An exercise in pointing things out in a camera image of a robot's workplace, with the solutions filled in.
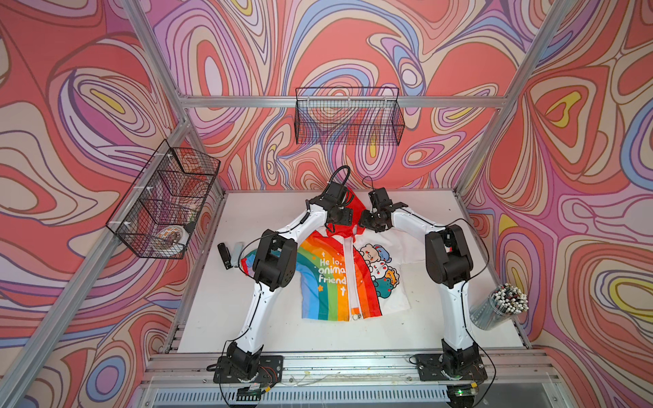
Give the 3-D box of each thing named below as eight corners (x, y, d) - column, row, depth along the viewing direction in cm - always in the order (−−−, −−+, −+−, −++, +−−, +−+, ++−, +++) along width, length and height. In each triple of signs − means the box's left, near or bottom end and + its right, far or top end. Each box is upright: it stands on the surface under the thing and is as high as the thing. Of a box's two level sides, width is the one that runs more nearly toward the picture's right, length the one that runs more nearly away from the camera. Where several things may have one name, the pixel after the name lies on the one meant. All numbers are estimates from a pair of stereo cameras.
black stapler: (227, 272, 96) (223, 265, 92) (221, 251, 102) (216, 244, 98) (235, 269, 97) (231, 262, 93) (228, 248, 103) (224, 241, 99)
